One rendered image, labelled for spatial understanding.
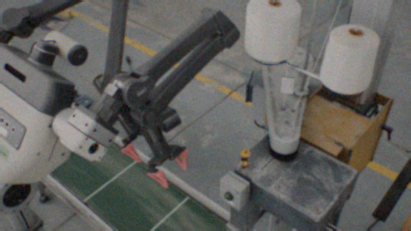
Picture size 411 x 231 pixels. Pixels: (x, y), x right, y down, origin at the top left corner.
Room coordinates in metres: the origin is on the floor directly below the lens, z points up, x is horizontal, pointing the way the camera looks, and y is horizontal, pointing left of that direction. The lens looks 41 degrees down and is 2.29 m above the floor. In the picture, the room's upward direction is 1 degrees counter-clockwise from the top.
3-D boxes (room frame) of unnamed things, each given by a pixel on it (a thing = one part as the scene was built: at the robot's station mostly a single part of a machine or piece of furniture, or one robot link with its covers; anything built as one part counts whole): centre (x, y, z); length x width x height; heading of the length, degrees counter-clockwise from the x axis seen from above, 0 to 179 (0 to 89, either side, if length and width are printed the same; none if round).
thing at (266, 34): (1.17, -0.21, 1.61); 0.17 x 0.17 x 0.17
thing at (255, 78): (1.32, -0.20, 1.25); 0.10 x 0.08 x 0.12; 164
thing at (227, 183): (0.80, -0.08, 1.29); 0.08 x 0.05 x 0.09; 49
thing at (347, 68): (1.00, -0.40, 1.61); 0.15 x 0.14 x 0.17; 49
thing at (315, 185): (0.83, -0.26, 1.21); 0.30 x 0.25 x 0.30; 49
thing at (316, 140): (0.97, -0.32, 1.26); 0.22 x 0.05 x 0.16; 49
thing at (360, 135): (1.11, -0.46, 1.18); 0.34 x 0.25 x 0.31; 139
